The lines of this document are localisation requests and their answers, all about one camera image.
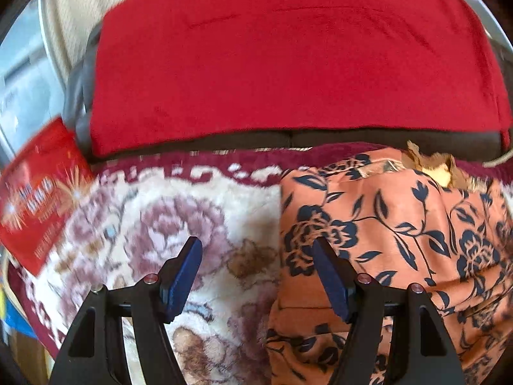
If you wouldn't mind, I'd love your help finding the blue and yellow bag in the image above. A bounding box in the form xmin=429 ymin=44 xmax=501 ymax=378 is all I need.
xmin=0 ymin=269 xmax=38 ymax=343

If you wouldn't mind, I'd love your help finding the white cord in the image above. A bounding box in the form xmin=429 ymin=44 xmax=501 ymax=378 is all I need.
xmin=482 ymin=150 xmax=511 ymax=168

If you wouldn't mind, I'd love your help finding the tan lace cloth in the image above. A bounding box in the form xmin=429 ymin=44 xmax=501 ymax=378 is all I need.
xmin=402 ymin=140 xmax=467 ymax=188

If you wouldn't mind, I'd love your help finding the grey cushion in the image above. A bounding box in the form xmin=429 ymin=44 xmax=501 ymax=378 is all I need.
xmin=62 ymin=22 xmax=103 ymax=157

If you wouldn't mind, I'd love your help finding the dark sofa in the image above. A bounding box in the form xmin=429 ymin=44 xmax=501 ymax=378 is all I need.
xmin=88 ymin=127 xmax=510 ymax=163

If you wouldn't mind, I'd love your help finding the cream maroon floral blanket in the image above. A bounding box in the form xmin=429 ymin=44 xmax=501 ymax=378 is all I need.
xmin=8 ymin=144 xmax=513 ymax=385

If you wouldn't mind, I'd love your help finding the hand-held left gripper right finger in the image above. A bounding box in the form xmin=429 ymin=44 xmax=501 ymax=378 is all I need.
xmin=310 ymin=237 xmax=467 ymax=385

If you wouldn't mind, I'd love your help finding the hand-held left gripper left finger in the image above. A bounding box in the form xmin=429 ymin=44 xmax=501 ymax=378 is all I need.
xmin=48 ymin=237 xmax=203 ymax=385

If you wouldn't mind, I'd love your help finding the cream dotted curtain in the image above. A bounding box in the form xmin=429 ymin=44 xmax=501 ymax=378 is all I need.
xmin=40 ymin=0 xmax=141 ymax=89

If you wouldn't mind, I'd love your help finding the red printed bag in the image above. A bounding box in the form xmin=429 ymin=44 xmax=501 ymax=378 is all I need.
xmin=0 ymin=117 xmax=96 ymax=277

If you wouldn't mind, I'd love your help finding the red velvet blanket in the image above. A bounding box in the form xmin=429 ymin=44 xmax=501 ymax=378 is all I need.
xmin=89 ymin=0 xmax=513 ymax=157

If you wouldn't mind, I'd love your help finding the orange floral garment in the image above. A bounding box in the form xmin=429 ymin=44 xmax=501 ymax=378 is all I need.
xmin=265 ymin=149 xmax=513 ymax=385

